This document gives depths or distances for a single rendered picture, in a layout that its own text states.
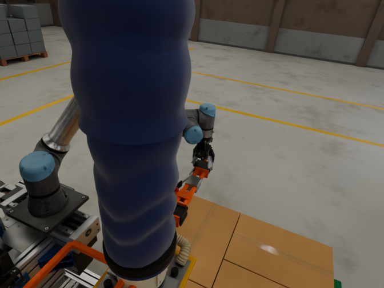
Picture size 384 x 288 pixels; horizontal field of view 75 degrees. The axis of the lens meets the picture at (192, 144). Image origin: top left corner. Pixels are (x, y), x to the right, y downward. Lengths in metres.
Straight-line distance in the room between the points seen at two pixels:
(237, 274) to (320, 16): 9.84
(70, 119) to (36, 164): 0.21
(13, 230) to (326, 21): 10.41
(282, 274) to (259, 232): 0.28
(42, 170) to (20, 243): 0.34
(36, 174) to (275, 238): 1.39
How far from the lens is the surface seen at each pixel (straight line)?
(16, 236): 1.30
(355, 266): 2.69
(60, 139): 1.15
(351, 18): 10.76
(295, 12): 10.69
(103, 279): 1.06
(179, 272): 1.05
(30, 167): 1.09
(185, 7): 0.46
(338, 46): 10.80
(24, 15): 7.88
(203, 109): 1.11
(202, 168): 1.29
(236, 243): 1.68
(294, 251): 1.77
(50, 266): 1.00
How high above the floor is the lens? 1.85
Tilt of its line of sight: 32 degrees down
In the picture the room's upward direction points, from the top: 5 degrees clockwise
